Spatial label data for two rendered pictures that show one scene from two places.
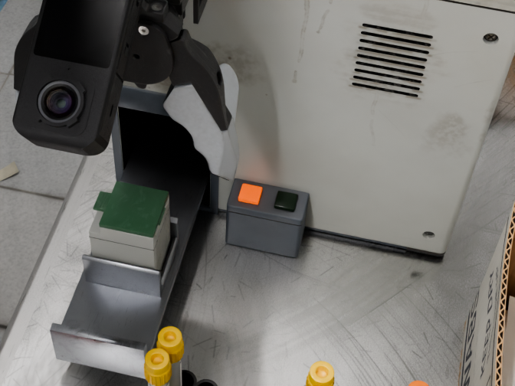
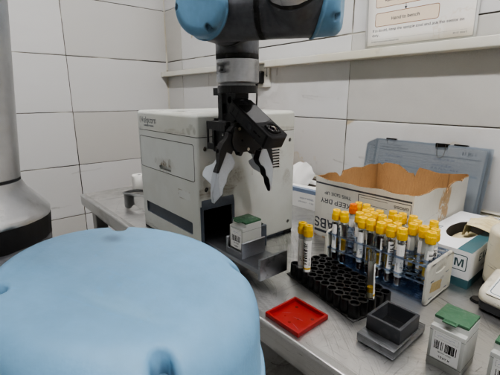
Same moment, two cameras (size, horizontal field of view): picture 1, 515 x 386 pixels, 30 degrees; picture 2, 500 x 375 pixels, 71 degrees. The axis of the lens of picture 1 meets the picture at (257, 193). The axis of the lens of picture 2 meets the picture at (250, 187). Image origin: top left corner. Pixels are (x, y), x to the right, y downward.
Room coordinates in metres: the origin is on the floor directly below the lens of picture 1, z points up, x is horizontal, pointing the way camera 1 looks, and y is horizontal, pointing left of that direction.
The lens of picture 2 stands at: (-0.02, 0.56, 1.21)
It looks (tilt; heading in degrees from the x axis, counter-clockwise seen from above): 14 degrees down; 311
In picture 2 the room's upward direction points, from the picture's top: straight up
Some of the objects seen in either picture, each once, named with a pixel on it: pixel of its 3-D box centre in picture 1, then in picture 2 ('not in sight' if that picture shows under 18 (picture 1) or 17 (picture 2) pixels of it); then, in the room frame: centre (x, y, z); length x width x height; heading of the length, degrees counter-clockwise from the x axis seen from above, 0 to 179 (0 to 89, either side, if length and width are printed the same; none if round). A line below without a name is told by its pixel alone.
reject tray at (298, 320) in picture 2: not in sight; (296, 315); (0.24, 0.15, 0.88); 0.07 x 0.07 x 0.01; 81
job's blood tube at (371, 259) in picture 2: not in sight; (370, 280); (0.16, 0.06, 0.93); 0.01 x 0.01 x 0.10
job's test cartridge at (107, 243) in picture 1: (132, 237); (245, 235); (0.40, 0.09, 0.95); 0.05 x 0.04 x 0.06; 81
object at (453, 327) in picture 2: not in sight; (452, 338); (0.04, 0.10, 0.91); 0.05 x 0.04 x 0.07; 81
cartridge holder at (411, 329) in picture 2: not in sight; (392, 325); (0.11, 0.10, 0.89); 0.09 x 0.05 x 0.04; 81
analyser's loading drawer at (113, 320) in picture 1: (142, 233); (238, 244); (0.42, 0.08, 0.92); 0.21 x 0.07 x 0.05; 171
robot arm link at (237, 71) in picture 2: not in sight; (236, 74); (0.42, 0.09, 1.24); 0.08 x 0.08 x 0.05
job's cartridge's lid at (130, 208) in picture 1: (129, 208); (245, 219); (0.40, 0.09, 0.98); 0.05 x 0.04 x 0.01; 81
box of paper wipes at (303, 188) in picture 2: not in sight; (300, 181); (0.59, -0.39, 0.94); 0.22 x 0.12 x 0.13; 175
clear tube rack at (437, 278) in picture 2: not in sight; (384, 257); (0.19, -0.07, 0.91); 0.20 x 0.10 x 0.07; 171
